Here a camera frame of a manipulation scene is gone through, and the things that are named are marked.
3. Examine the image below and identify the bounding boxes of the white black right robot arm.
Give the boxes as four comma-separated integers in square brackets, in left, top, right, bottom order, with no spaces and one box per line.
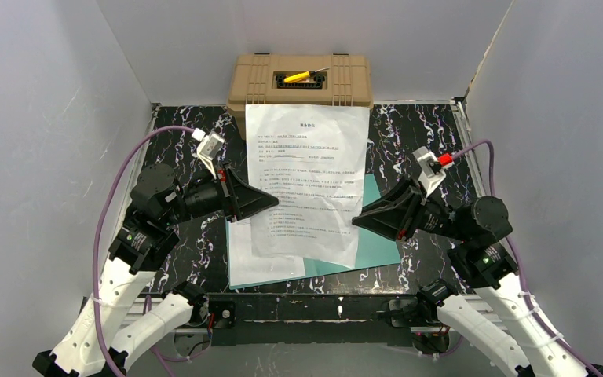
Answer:
[352,180,603,376]

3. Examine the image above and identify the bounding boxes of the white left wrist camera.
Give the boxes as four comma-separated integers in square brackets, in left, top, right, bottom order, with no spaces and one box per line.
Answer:
[192,128,225,178]

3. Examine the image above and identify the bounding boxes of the aluminium frame rail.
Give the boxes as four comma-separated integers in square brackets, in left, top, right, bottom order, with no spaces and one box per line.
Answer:
[75,296,177,334]

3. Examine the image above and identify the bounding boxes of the printed white paper sheet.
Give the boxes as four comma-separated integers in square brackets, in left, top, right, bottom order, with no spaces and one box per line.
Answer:
[226,214,306,289]

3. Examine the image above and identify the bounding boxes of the tan plastic toolbox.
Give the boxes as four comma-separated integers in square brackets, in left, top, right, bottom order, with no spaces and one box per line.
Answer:
[226,53,374,139]

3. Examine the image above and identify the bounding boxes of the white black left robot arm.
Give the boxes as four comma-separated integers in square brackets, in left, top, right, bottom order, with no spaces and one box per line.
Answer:
[32,163,279,376]

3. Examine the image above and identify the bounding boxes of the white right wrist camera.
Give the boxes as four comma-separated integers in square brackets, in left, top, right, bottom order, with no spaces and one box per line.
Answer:
[413,147,454,197]

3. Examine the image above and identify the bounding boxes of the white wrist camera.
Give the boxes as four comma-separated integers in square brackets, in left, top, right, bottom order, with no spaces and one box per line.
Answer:
[192,128,225,178]
[413,147,454,197]

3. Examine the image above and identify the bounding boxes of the yellow handled screwdriver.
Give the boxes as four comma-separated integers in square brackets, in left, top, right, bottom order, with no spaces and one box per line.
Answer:
[283,67,329,84]

